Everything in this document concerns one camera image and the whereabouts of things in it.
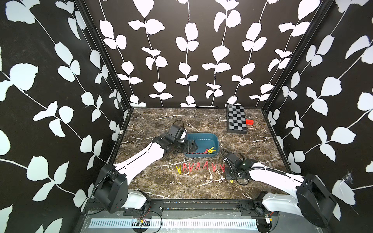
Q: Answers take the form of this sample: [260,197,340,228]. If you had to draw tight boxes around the teal plastic storage box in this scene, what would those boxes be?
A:
[184,133,220,158]

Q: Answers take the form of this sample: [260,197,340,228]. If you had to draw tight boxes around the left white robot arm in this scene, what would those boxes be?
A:
[92,124,198,214]

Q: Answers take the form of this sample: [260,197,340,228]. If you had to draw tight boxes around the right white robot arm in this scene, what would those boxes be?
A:
[221,150,337,228]

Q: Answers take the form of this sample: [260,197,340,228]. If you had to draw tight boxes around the red clothespin lower box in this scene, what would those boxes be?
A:
[187,151,208,154]

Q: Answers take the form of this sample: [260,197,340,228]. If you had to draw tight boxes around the yellow clothespin right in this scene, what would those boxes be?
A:
[207,147,216,154]

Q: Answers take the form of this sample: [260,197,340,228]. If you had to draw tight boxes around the black white checkerboard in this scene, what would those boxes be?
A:
[226,104,247,134]

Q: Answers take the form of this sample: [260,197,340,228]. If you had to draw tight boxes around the small red block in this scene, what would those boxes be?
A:
[245,119,254,125]

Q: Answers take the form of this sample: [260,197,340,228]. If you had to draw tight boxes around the small circuit board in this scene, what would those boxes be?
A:
[132,218,151,229]

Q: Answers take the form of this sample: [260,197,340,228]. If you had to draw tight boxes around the black front mounting rail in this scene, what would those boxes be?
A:
[84,198,318,217]

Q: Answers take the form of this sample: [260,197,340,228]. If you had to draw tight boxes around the white perforated rail strip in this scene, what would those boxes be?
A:
[88,218,258,231]

